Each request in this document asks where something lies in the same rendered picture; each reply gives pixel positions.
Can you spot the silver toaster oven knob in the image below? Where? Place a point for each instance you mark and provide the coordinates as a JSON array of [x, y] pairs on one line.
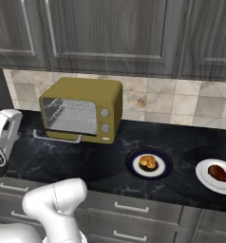
[[104, 112], [105, 127]]

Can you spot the dark blue rimmed plate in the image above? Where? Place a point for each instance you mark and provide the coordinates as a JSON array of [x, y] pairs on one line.
[[130, 164]]

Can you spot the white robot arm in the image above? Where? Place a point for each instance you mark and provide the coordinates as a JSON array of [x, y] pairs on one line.
[[54, 202]]

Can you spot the white plate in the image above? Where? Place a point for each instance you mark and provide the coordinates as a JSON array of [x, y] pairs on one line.
[[206, 182]]

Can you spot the glass toaster oven door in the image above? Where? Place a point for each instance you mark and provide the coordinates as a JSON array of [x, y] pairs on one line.
[[70, 115]]

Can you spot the olive toaster oven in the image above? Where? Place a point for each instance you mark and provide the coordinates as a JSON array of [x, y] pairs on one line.
[[86, 88]]

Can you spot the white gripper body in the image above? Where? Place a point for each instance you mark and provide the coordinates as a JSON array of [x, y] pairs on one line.
[[14, 126]]

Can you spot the golden bread roll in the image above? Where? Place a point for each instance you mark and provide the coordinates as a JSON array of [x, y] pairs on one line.
[[148, 161]]

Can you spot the grey drawer front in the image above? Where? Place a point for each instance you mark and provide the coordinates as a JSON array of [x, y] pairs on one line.
[[35, 186], [162, 232], [216, 226], [162, 209], [4, 210]]

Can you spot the grey wood cupboard door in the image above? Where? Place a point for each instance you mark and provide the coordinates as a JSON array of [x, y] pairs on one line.
[[7, 28], [213, 31], [118, 28]]

